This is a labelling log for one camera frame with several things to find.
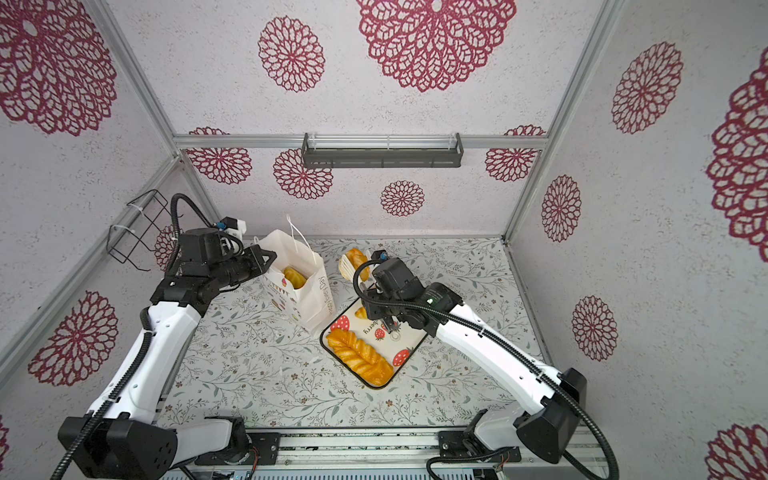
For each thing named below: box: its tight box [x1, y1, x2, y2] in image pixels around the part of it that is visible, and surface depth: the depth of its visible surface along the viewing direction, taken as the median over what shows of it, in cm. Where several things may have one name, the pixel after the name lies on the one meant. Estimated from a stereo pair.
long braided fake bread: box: [326, 330, 394, 387], surface depth 87 cm
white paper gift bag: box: [255, 230, 336, 332], surface depth 85 cm
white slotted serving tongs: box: [338, 254, 356, 282], surface depth 76 cm
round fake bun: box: [346, 248, 371, 282], surface depth 78 cm
